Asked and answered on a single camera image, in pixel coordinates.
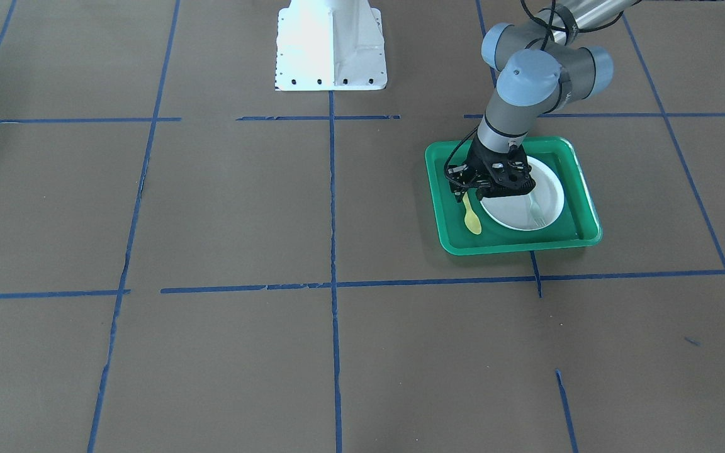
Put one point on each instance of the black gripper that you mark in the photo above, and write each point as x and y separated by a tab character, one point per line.
479	160

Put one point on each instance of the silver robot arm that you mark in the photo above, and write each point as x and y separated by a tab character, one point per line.
538	72

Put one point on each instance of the green plastic tray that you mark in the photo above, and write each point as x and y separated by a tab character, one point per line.
577	226

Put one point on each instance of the yellow plastic spoon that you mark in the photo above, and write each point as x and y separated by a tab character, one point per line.
471	220

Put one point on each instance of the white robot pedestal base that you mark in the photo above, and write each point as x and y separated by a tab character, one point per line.
330	45

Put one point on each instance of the pale green plastic fork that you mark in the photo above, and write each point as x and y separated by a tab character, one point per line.
536	213

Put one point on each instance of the white round plate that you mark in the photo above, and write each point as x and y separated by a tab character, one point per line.
513	212

